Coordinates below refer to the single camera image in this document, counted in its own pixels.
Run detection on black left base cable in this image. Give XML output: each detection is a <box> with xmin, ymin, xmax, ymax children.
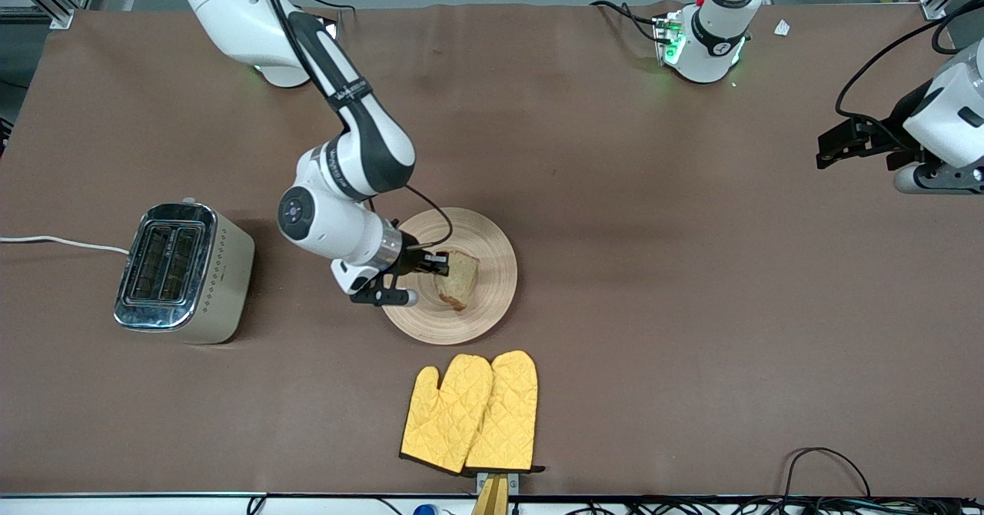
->
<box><xmin>590</xmin><ymin>0</ymin><xmax>666</xmax><ymax>43</ymax></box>

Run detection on yellow quilted oven mitt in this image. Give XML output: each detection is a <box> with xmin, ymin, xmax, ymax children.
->
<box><xmin>465</xmin><ymin>351</ymin><xmax>547</xmax><ymax>474</ymax></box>
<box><xmin>400</xmin><ymin>354</ymin><xmax>494</xmax><ymax>476</ymax></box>

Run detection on cream and chrome toaster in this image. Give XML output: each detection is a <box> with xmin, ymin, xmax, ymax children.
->
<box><xmin>114</xmin><ymin>198</ymin><xmax>256</xmax><ymax>345</ymax></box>

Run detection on brown table cover sheet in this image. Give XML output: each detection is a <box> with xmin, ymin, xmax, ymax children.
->
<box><xmin>0</xmin><ymin>0</ymin><xmax>984</xmax><ymax>498</ymax></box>

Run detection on looped black cable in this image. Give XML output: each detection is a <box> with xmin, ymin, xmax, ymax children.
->
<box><xmin>783</xmin><ymin>447</ymin><xmax>873</xmax><ymax>500</ymax></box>

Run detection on white toaster power cord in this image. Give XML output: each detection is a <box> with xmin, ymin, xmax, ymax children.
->
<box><xmin>0</xmin><ymin>236</ymin><xmax>130</xmax><ymax>255</ymax></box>

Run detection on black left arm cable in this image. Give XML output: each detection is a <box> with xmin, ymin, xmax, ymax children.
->
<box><xmin>835</xmin><ymin>0</ymin><xmax>984</xmax><ymax>128</ymax></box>

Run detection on round wooden plate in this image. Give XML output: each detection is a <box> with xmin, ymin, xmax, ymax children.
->
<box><xmin>382</xmin><ymin>208</ymin><xmax>518</xmax><ymax>345</ymax></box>

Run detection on brown toast slice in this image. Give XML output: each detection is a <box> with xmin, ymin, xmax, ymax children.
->
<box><xmin>434</xmin><ymin>250</ymin><xmax>480</xmax><ymax>312</ymax></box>

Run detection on white table edge rail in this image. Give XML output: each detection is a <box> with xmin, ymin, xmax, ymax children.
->
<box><xmin>0</xmin><ymin>490</ymin><xmax>984</xmax><ymax>515</ymax></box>

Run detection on yellow wedge with metal bracket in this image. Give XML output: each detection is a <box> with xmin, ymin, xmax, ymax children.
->
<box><xmin>470</xmin><ymin>471</ymin><xmax>520</xmax><ymax>515</ymax></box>

